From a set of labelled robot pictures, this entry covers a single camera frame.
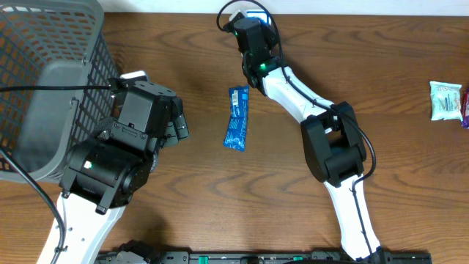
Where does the blue Oreo cookie pack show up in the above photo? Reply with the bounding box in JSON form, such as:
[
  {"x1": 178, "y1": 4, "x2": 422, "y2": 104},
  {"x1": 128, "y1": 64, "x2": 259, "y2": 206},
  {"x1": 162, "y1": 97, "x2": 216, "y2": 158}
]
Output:
[{"x1": 224, "y1": 86, "x2": 249, "y2": 152}]

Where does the teal green snack packet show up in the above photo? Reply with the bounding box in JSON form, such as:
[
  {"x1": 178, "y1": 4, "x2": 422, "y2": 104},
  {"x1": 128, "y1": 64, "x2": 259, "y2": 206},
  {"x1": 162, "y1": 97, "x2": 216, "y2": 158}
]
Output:
[{"x1": 429, "y1": 81, "x2": 462, "y2": 121}]

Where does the red purple snack packet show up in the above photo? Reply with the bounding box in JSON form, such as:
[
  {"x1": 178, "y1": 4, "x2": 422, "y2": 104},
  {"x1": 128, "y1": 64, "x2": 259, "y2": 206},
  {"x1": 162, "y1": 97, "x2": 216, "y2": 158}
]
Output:
[{"x1": 462, "y1": 89, "x2": 469, "y2": 128}]

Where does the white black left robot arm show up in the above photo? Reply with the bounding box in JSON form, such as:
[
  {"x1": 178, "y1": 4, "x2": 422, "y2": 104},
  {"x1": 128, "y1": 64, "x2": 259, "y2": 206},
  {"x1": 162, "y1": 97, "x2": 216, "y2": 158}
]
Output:
[{"x1": 38, "y1": 79, "x2": 188, "y2": 263}]

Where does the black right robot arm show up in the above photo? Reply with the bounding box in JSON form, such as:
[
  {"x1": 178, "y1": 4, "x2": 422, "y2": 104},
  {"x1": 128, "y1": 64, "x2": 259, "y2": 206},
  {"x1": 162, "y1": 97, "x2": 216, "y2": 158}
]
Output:
[{"x1": 234, "y1": 20, "x2": 380, "y2": 263}]

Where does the grey plastic mesh basket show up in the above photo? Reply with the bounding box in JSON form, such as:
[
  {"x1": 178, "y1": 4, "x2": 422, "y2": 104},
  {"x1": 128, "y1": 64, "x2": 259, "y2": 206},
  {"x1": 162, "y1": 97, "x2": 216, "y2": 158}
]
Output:
[{"x1": 1, "y1": 0, "x2": 119, "y2": 183}]

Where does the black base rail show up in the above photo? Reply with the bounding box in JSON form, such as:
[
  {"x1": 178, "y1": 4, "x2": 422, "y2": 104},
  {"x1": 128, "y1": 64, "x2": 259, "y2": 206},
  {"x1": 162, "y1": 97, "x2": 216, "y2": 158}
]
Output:
[{"x1": 95, "y1": 240, "x2": 433, "y2": 264}]

